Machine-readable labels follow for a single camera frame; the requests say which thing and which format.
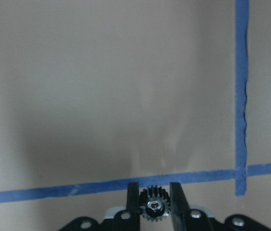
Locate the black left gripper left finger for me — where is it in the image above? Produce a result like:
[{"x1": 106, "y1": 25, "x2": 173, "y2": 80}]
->
[{"x1": 126, "y1": 182, "x2": 140, "y2": 231}]

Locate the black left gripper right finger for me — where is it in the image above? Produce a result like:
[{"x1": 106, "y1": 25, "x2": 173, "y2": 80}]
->
[{"x1": 170, "y1": 182, "x2": 190, "y2": 231}]

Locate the small black bearing gear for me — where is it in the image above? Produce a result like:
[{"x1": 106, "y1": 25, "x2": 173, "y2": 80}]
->
[{"x1": 139, "y1": 185, "x2": 171, "y2": 222}]

